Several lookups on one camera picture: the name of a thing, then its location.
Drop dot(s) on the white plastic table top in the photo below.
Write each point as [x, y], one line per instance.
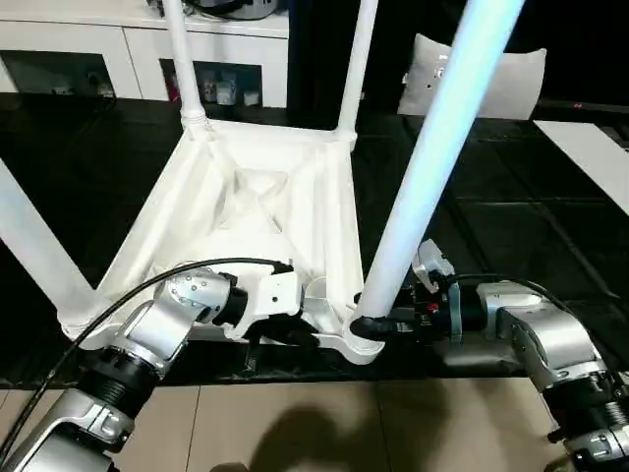
[221, 196]

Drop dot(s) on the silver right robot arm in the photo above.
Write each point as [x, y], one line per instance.
[545, 339]

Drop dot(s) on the black left robot foot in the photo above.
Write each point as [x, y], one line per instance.
[228, 467]

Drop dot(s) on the black metal table leg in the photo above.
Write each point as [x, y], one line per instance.
[555, 436]

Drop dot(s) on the white flat board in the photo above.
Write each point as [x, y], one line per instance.
[589, 157]

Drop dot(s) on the white pillow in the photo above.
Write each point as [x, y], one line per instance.
[506, 83]

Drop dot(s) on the black box with gold label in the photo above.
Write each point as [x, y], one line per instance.
[319, 49]

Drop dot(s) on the grey round pot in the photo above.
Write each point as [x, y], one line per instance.
[236, 7]

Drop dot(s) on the white glass-door cabinet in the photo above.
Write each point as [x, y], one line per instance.
[74, 49]

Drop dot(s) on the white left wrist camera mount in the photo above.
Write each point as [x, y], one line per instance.
[275, 297]

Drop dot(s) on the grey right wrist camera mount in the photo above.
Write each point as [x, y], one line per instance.
[437, 270]

